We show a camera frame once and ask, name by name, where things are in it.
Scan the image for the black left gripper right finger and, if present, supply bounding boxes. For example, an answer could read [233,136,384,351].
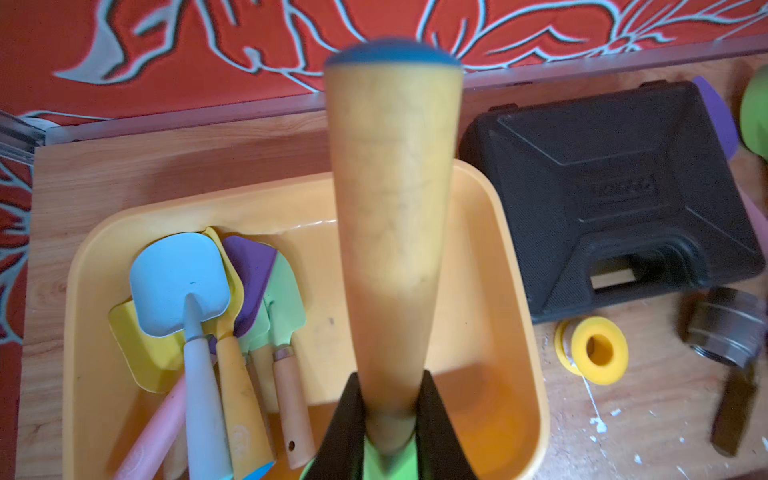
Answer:
[415,370,477,480]

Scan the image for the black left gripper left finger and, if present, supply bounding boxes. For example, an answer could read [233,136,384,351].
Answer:
[302,372,366,480]

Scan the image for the blue shovel white handle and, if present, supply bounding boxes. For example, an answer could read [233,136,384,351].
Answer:
[130,233,233,479]

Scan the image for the small green shovel wooden handle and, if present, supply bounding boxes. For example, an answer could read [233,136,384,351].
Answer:
[324,38,464,479]

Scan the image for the purple shovel pink handle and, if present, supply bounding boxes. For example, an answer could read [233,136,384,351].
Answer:
[693,76,767,258]

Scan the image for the light green shovel blade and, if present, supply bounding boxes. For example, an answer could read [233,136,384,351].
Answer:
[255,252,316,470]

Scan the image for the yellow storage box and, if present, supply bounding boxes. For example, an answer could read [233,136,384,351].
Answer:
[63,161,550,479]

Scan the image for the purple shovel blade in box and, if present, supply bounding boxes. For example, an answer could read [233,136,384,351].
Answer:
[222,235,277,341]

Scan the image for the yellow tape roll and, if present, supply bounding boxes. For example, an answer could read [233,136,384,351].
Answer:
[554,316,629,385]

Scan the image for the black plastic tool case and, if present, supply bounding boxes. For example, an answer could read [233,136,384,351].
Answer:
[459,81,766,323]

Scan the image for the pink handle in box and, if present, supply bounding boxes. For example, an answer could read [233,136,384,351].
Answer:
[114,374,186,480]

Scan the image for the yellow shovel yellow handle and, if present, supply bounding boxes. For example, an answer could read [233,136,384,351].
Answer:
[109,228,275,479]

